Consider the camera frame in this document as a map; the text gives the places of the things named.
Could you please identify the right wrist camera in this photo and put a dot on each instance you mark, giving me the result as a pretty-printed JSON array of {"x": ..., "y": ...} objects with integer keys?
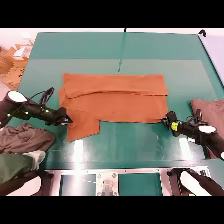
[{"x": 197, "y": 116}]

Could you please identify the orange T-shirt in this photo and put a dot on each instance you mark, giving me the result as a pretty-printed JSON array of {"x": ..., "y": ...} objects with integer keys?
[{"x": 116, "y": 100}]

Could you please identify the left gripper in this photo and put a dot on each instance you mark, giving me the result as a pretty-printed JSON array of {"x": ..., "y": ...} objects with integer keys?
[{"x": 62, "y": 116}]

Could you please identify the silver frame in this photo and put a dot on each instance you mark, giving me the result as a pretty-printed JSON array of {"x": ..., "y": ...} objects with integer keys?
[{"x": 106, "y": 183}]

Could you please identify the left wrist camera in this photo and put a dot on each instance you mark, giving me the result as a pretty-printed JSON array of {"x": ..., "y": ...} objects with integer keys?
[{"x": 48, "y": 94}]

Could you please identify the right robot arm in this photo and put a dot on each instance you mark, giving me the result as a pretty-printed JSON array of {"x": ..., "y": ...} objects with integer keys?
[{"x": 208, "y": 138}]

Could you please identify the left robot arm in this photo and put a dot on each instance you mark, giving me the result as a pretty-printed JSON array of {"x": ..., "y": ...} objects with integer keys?
[{"x": 30, "y": 110}]

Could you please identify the green garment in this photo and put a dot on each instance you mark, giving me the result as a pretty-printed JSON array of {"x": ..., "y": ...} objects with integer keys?
[{"x": 13, "y": 165}]

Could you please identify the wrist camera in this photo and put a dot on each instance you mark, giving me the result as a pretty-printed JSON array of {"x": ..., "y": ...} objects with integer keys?
[
  {"x": 48, "y": 94},
  {"x": 197, "y": 116}
]

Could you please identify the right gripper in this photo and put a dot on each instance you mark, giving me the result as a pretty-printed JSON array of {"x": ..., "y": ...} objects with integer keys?
[{"x": 172, "y": 125}]

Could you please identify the grey garment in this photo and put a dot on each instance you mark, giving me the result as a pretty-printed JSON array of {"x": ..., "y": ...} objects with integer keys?
[{"x": 23, "y": 136}]

